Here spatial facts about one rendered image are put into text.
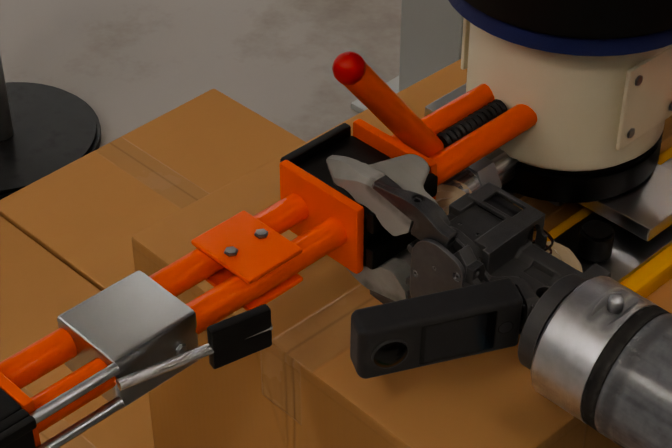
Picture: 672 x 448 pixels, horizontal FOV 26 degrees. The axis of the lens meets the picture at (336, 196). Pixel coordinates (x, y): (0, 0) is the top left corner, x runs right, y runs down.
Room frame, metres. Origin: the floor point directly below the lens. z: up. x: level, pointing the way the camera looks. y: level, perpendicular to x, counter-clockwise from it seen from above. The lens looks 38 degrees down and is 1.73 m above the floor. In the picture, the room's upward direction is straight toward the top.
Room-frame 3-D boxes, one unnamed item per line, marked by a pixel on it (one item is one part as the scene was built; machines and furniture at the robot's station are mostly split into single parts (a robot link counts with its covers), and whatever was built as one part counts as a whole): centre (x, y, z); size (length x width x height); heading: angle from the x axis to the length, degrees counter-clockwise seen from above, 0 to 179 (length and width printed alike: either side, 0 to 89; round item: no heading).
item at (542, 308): (0.76, -0.12, 1.07); 0.12 x 0.09 x 0.08; 45
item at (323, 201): (0.86, -0.02, 1.07); 0.10 x 0.08 x 0.06; 44
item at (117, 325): (0.71, 0.14, 1.07); 0.07 x 0.07 x 0.04; 44
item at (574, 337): (0.70, -0.17, 1.07); 0.09 x 0.05 x 0.10; 135
